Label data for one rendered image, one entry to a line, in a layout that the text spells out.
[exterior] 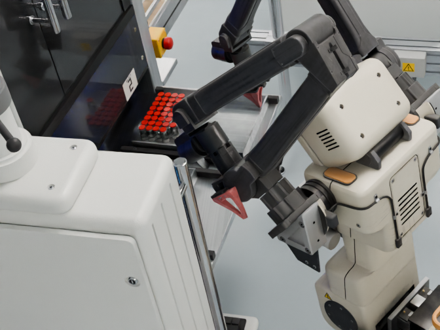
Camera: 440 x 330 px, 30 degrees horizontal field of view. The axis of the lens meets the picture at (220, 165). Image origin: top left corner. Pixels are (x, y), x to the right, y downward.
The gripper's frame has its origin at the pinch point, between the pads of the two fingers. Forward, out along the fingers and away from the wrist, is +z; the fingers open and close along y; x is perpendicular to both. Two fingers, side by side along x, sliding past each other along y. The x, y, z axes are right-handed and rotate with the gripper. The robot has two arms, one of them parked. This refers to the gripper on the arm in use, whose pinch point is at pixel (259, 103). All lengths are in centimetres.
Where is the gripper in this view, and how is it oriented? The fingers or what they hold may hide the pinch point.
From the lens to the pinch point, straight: 240.9
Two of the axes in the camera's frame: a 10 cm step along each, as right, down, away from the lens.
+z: 3.2, 7.5, 5.9
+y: -9.0, 0.4, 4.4
